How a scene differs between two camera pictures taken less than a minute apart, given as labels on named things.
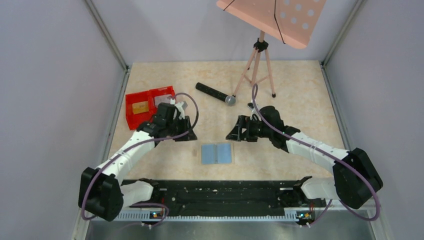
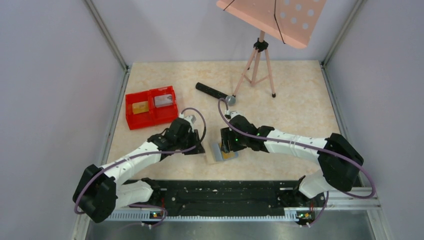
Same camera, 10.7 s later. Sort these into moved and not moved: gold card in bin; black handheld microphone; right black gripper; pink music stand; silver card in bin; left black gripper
Moved: left black gripper; right black gripper
Not moved: silver card in bin; black handheld microphone; gold card in bin; pink music stand
